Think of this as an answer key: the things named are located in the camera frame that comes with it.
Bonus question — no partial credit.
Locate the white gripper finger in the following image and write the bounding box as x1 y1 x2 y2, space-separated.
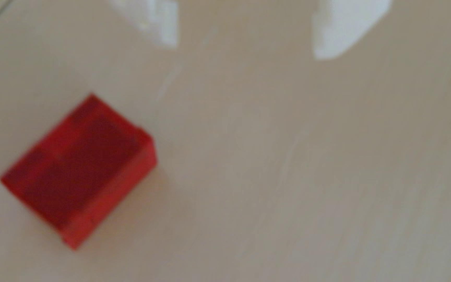
110 0 179 50
312 0 393 61

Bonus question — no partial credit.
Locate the red block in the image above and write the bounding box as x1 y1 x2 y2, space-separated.
0 93 159 251

